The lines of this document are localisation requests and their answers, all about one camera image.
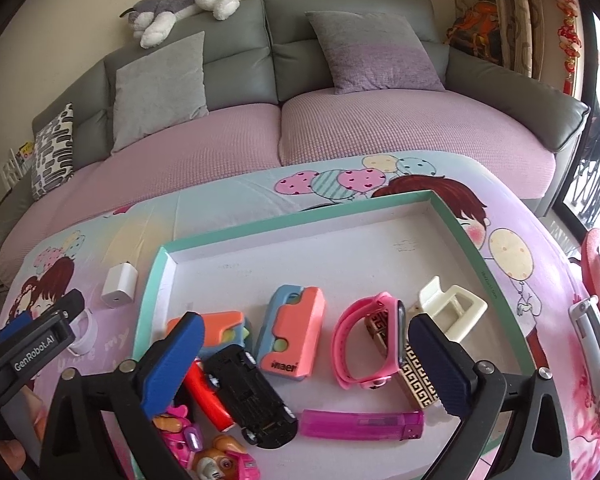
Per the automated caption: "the person hand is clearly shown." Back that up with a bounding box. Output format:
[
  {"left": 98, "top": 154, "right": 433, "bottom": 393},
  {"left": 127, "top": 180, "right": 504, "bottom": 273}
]
[{"left": 0, "top": 440, "right": 27, "bottom": 474}]

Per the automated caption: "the pink seat cover right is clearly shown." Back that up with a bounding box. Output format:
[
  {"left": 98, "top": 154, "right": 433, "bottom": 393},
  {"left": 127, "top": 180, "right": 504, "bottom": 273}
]
[{"left": 278, "top": 89, "right": 556, "bottom": 200}]

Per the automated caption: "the red white tube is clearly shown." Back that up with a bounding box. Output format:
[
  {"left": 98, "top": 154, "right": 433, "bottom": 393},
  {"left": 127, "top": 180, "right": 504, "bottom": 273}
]
[{"left": 183, "top": 359, "right": 235, "bottom": 432}]

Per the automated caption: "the black white patterned pillow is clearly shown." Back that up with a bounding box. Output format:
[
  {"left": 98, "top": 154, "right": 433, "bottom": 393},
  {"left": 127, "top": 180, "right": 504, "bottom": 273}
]
[{"left": 31, "top": 103, "right": 73, "bottom": 200}]

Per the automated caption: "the magenta lighter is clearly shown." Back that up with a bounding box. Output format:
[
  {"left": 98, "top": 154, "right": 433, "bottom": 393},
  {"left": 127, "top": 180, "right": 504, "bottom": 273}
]
[{"left": 299, "top": 410, "right": 425, "bottom": 441}]

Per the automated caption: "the pink seat cover left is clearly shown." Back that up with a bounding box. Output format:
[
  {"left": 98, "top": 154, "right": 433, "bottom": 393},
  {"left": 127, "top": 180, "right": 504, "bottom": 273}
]
[{"left": 0, "top": 103, "right": 282, "bottom": 284}]

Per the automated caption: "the black toy car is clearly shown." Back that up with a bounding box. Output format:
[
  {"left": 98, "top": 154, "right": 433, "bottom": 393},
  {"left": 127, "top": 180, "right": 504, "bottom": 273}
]
[{"left": 202, "top": 344, "right": 299, "bottom": 450}]

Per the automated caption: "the gold patterned lighter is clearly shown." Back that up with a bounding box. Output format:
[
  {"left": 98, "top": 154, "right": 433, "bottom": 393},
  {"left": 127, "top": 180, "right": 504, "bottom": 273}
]
[{"left": 364, "top": 312, "right": 439, "bottom": 410}]

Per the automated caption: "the silver utility knife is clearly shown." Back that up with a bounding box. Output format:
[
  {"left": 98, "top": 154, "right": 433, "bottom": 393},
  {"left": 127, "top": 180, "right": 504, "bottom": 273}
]
[{"left": 567, "top": 294, "right": 600, "bottom": 428}]

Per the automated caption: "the cream hair claw clip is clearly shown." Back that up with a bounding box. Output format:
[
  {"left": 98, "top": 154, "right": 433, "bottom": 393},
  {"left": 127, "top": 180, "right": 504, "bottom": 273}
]
[{"left": 415, "top": 275, "right": 488, "bottom": 342}]

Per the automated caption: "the grey sofa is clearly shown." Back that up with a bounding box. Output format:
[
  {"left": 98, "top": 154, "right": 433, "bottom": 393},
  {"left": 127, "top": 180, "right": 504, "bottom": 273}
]
[{"left": 0, "top": 0, "right": 592, "bottom": 281}]

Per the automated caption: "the pink seat cover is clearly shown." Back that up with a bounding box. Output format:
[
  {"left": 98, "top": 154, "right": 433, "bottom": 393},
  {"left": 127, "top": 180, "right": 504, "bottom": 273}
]
[
  {"left": 278, "top": 89, "right": 556, "bottom": 200},
  {"left": 0, "top": 103, "right": 282, "bottom": 284}
]

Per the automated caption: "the cartoon print cloth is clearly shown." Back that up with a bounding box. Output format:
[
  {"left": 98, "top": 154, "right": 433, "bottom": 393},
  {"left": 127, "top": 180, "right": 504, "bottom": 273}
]
[{"left": 0, "top": 151, "right": 600, "bottom": 479}]

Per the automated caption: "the teal rimmed white tray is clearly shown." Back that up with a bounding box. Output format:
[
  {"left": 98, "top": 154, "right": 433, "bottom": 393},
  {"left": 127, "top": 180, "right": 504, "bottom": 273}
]
[{"left": 132, "top": 188, "right": 537, "bottom": 480}]

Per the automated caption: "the white charger plug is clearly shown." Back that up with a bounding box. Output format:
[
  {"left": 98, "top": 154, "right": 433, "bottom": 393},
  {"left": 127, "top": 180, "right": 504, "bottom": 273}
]
[{"left": 100, "top": 261, "right": 138, "bottom": 308}]

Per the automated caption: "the husky plush toy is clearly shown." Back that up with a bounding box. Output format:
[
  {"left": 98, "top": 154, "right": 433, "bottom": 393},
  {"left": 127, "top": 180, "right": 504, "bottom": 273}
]
[{"left": 120, "top": 0, "right": 240, "bottom": 49}]

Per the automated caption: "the white smart watch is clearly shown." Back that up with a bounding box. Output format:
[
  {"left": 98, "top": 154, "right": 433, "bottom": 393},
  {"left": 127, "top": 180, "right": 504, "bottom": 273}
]
[{"left": 68, "top": 309, "right": 98, "bottom": 356}]

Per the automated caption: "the grey purple pillow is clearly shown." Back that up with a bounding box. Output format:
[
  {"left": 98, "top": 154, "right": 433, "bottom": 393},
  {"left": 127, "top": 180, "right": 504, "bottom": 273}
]
[{"left": 306, "top": 11, "right": 444, "bottom": 94}]

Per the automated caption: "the pink puppy toy figure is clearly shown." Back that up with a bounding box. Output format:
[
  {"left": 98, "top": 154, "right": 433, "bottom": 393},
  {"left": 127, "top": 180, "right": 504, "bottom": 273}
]
[{"left": 152, "top": 405, "right": 261, "bottom": 480}]

